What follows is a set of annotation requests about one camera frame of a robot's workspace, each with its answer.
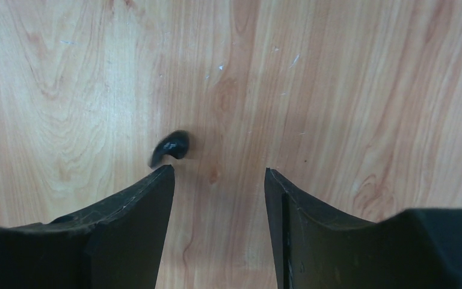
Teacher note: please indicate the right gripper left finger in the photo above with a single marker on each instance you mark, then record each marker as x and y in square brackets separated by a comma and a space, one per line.
[116, 242]

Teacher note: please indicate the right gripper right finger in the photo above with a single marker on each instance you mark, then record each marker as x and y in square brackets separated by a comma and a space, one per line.
[316, 245]

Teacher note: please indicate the black earbud right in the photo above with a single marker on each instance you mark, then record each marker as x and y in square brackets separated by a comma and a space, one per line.
[176, 145]

